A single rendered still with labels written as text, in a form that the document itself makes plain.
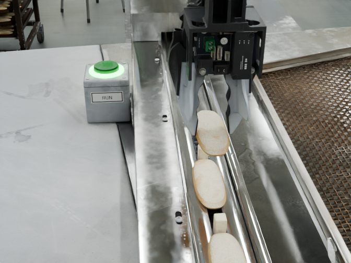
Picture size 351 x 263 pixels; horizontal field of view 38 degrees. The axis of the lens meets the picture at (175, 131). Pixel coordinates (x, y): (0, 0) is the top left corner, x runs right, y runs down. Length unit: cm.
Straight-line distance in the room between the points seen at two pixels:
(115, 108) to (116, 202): 20
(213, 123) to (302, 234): 17
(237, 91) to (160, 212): 16
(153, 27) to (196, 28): 56
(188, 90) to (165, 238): 16
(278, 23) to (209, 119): 71
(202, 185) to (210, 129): 7
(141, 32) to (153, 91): 22
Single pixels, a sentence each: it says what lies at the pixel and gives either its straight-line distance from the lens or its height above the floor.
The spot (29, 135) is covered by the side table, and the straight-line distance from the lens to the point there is 81.
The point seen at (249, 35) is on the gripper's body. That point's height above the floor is 107.
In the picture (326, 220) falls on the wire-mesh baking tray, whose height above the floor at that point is 89.
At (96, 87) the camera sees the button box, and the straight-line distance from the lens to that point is 79.
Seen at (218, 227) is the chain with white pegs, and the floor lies 86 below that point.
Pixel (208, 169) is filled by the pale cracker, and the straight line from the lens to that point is 64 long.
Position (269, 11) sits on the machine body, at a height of 82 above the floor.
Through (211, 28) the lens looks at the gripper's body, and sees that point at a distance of 46.
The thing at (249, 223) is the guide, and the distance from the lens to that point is 56.
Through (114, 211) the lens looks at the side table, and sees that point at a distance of 64.
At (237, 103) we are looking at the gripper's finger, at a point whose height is 97.
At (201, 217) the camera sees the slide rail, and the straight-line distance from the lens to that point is 58.
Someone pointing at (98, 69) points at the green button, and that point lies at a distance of 80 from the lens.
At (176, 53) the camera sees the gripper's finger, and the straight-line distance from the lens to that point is 53.
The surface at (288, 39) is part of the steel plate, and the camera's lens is 118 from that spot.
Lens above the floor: 123
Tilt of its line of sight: 31 degrees down
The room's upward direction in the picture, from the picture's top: straight up
